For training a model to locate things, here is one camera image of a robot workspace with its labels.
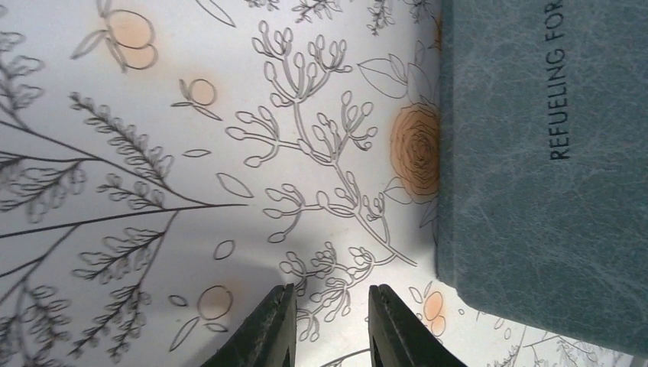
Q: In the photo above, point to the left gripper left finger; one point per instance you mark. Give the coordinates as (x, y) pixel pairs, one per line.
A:
(266, 338)

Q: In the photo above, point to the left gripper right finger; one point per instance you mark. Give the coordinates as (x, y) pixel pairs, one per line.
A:
(398, 338)

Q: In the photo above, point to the grey glasses case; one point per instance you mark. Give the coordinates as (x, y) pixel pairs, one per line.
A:
(543, 191)

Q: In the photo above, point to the floral table mat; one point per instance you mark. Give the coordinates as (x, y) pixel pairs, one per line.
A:
(164, 164)

